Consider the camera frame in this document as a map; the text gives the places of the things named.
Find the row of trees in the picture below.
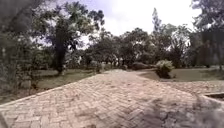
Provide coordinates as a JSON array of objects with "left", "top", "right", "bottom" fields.
[{"left": 74, "top": 0, "right": 224, "bottom": 70}]

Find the brick paved path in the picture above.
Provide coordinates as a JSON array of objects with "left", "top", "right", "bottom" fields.
[{"left": 0, "top": 68, "right": 224, "bottom": 128}]

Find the grass area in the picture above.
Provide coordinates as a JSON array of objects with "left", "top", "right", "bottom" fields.
[
  {"left": 139, "top": 66, "right": 224, "bottom": 83},
  {"left": 0, "top": 68, "right": 103, "bottom": 104}
]

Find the small round green bush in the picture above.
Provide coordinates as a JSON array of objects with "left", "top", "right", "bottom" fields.
[{"left": 155, "top": 59, "right": 176, "bottom": 80}]

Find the large dark-trunked tree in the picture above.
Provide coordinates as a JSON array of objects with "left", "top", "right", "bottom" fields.
[{"left": 34, "top": 1, "right": 106, "bottom": 75}]

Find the leafy bush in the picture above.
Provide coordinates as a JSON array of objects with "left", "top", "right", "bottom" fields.
[{"left": 0, "top": 36, "right": 51, "bottom": 91}]

